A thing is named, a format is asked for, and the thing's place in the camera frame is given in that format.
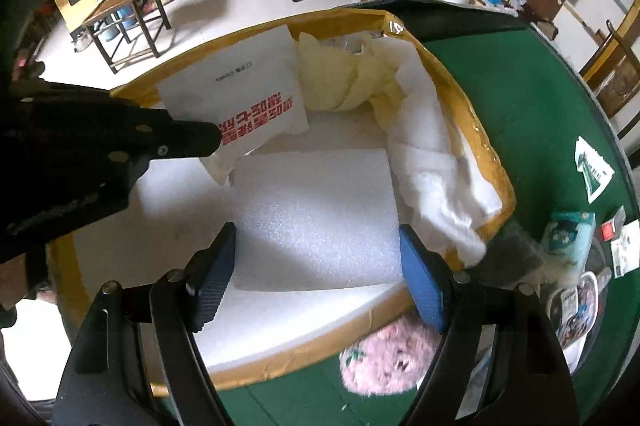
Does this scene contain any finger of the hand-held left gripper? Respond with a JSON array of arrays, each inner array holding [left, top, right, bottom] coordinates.
[[132, 108, 223, 161]]

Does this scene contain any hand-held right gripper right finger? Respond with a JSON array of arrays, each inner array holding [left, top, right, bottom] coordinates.
[[397, 225, 581, 426]]

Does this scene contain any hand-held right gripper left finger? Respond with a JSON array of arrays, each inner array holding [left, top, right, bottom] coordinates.
[[50, 221, 238, 426]]

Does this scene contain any white bag with red print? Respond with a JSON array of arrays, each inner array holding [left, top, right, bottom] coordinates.
[[156, 24, 309, 159]]

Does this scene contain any yellow taped foam box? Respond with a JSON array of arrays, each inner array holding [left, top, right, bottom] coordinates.
[[47, 3, 516, 399]]

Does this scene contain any white foam sheet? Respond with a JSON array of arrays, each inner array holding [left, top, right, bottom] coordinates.
[[229, 148, 406, 291]]

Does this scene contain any teal tissue pack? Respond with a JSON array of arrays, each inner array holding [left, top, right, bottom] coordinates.
[[542, 211, 597, 274]]

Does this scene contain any clear pouch with printed figures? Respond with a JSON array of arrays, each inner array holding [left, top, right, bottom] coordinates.
[[545, 271, 601, 357]]

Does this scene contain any pale yellow cloth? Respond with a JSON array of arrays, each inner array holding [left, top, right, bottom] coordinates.
[[295, 32, 406, 113]]

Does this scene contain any pink plush toy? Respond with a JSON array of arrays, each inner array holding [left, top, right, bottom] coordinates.
[[340, 323, 443, 396]]

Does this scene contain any clear box with red end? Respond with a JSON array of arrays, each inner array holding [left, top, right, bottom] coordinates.
[[600, 206, 627, 241]]

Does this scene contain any green white packet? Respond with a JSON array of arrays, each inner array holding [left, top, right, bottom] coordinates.
[[574, 137, 616, 204]]

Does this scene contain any dark wooden armchair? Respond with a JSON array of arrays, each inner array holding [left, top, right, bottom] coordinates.
[[580, 18, 640, 139]]

